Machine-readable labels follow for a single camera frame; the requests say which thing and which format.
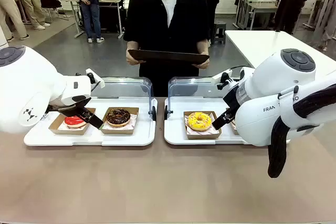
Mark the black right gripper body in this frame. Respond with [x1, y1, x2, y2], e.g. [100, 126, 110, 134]
[222, 86, 246, 120]

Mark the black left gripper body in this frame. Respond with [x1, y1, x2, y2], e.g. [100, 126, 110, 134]
[47, 94, 91, 116]

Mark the brown cardboard donut box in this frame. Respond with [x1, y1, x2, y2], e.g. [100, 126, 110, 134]
[225, 107, 239, 135]
[183, 110, 223, 140]
[99, 106, 140, 135]
[48, 107, 97, 136]

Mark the yellow sprinkle donut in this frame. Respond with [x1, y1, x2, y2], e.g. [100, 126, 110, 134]
[188, 112, 212, 132]

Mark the dark brown serving tray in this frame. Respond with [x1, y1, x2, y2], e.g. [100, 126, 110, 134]
[128, 49, 210, 65]

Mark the person's left forearm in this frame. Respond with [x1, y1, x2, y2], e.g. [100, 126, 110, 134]
[197, 39, 211, 56]

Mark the red glazed donut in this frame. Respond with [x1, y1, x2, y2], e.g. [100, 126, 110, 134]
[64, 115, 87, 130]

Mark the chocolate nut donut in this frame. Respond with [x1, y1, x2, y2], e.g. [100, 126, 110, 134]
[106, 108, 131, 127]

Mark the person in black shirt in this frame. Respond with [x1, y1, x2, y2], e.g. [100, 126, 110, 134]
[123, 0, 211, 98]

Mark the person's left hand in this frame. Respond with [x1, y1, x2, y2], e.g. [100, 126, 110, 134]
[191, 58, 211, 70]

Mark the person's right hand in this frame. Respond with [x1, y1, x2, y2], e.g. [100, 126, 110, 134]
[125, 49, 146, 66]

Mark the white plastic display tray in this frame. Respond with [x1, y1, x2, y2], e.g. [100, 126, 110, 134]
[164, 97, 253, 146]
[23, 97, 158, 147]

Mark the clear display lid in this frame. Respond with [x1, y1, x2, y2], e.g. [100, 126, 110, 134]
[165, 76, 232, 120]
[88, 76, 158, 122]

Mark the white table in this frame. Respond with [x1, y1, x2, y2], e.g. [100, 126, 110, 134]
[225, 29, 336, 70]

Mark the grey plastic stool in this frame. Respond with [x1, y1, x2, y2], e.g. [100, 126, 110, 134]
[212, 20, 227, 45]

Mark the bystander in blue jeans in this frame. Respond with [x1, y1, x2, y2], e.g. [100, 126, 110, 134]
[69, 0, 105, 44]

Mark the grey background desk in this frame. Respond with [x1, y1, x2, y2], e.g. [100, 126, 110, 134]
[233, 0, 279, 30]

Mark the black office chair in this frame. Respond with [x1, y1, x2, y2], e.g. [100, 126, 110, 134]
[38, 0, 71, 23]

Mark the bystander in beige trousers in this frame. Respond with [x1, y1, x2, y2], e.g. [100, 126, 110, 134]
[12, 0, 51, 30]

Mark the bystander in grey top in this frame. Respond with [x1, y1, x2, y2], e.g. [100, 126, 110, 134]
[0, 0, 29, 41]

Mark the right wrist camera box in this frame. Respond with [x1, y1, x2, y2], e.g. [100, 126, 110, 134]
[212, 68, 234, 90]

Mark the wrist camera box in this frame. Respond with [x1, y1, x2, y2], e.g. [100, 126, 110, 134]
[212, 68, 234, 90]
[85, 68, 106, 89]

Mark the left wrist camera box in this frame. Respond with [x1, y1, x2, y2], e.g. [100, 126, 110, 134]
[85, 68, 106, 89]

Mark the black cable sleeve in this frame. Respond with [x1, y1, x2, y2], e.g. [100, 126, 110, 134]
[267, 84, 336, 179]

